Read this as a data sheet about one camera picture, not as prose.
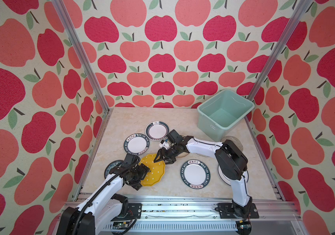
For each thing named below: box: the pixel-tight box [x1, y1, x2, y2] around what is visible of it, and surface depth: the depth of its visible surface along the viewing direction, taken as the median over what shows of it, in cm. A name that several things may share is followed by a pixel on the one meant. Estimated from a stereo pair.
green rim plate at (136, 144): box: [123, 133, 150, 156], surface depth 103 cm
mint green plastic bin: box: [196, 89, 256, 142], surface depth 107 cm
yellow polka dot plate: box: [139, 153, 167, 187], surface depth 84 cm
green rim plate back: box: [144, 120, 170, 141], surface depth 110 cm
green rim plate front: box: [180, 159, 212, 190], surface depth 89 cm
